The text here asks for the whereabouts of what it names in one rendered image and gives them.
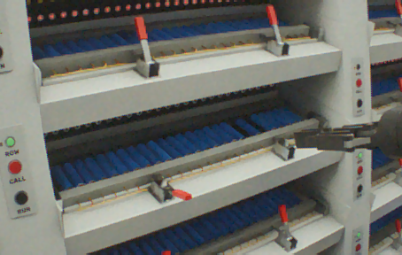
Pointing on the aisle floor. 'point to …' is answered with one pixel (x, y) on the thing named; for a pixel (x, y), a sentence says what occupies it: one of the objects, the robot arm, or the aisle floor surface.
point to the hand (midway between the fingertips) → (313, 138)
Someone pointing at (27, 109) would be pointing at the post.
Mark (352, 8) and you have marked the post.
